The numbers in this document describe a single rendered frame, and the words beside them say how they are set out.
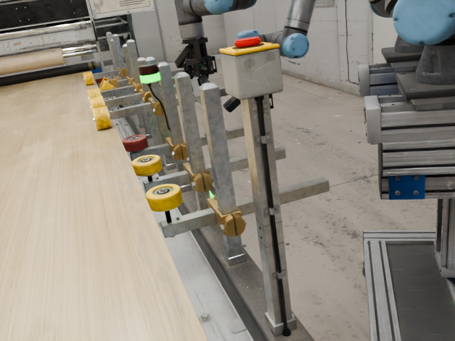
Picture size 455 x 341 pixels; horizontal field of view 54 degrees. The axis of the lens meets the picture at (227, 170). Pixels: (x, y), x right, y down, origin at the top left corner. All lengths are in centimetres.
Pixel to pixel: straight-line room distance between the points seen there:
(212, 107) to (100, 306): 46
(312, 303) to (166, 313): 146
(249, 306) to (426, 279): 104
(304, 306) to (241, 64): 154
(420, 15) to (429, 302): 107
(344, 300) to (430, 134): 109
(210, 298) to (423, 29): 76
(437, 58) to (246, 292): 68
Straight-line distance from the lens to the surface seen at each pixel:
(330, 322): 197
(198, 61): 142
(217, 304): 110
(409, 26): 101
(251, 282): 101
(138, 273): 75
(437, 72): 115
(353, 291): 213
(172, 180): 127
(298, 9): 143
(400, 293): 178
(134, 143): 145
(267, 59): 66
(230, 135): 155
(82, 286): 76
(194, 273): 122
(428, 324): 167
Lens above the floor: 129
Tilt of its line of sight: 21 degrees down
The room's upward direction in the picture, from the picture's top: 8 degrees counter-clockwise
